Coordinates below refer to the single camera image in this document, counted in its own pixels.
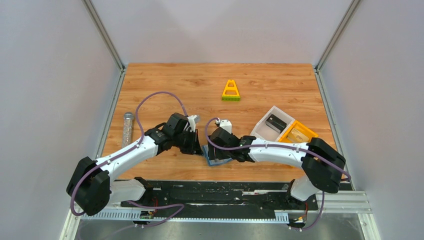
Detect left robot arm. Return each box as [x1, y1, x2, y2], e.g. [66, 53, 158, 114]
[66, 113, 203, 216]

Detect white plastic bin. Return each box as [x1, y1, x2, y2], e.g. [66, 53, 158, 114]
[250, 105, 295, 142]

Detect black box in bin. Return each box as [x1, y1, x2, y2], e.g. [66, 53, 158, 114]
[265, 114, 287, 134]

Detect clear glitter tube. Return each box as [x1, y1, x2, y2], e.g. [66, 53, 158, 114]
[121, 112, 135, 148]

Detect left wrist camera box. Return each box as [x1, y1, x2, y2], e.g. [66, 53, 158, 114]
[185, 114, 200, 132]

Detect blue card holder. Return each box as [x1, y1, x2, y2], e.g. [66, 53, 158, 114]
[201, 145, 233, 167]

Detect yellow green toy block stand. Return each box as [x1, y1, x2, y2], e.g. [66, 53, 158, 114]
[221, 79, 241, 102]

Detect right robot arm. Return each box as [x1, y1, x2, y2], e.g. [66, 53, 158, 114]
[206, 127, 347, 202]

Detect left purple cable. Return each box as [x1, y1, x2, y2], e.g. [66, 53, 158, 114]
[70, 91, 189, 217]

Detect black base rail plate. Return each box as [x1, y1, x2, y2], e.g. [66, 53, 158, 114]
[134, 180, 319, 224]

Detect tan item in yellow bin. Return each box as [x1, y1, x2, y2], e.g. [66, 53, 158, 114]
[287, 128, 309, 143]

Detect yellow plastic bin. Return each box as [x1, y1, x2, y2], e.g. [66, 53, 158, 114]
[278, 120, 319, 143]

